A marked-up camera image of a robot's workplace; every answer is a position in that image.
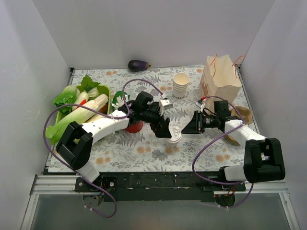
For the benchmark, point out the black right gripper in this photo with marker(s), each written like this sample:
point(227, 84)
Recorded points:
point(196, 122)

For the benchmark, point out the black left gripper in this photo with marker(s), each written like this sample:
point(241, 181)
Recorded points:
point(158, 122)

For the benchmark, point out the white plastic cup lid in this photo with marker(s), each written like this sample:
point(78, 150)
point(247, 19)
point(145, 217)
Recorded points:
point(174, 130)

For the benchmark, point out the white paper coffee cup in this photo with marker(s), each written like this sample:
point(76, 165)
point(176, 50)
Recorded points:
point(173, 142)

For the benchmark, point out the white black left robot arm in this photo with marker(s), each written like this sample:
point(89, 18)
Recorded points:
point(76, 143)

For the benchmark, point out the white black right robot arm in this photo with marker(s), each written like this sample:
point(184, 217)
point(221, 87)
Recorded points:
point(263, 158)

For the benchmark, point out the brown paper takeout bag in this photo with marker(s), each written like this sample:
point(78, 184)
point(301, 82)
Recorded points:
point(219, 78)

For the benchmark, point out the floral patterned table mat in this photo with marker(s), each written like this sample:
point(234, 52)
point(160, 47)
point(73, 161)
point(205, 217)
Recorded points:
point(142, 151)

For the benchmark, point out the red straw holder cup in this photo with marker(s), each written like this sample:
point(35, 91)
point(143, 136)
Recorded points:
point(135, 128)

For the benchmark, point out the stack of white paper cups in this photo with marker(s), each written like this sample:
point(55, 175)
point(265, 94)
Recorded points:
point(180, 84)

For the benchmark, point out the brown cardboard cup carrier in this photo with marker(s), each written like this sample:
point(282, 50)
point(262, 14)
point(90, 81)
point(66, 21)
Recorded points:
point(246, 114)

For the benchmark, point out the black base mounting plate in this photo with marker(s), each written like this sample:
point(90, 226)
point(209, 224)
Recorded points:
point(155, 186)

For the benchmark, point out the napa cabbage lower yellow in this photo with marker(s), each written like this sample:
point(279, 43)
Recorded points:
point(95, 117)

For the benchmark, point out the purple eggplant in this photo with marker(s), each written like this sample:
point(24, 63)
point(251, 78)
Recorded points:
point(138, 65)

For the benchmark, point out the napa cabbage upper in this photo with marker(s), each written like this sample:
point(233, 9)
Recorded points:
point(97, 103)

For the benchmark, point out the white radish with red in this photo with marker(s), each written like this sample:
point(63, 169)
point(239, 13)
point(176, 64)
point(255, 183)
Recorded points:
point(82, 98)

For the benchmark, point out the green leafy herb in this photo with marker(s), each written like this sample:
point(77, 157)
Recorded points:
point(87, 83)

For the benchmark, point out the green lettuce leaf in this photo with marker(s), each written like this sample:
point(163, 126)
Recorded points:
point(68, 96)

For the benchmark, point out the large green napa cabbage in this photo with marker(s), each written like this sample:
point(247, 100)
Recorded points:
point(80, 115)

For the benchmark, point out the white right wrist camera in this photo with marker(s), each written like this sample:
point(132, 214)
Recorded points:
point(201, 103)

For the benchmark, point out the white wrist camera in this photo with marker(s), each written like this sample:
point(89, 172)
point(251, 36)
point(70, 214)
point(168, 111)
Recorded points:
point(164, 104)
point(201, 103)

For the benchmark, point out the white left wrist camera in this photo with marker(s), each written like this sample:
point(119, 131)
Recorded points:
point(164, 104)

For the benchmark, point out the aluminium frame rail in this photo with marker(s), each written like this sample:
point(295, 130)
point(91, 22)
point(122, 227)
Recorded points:
point(65, 185)

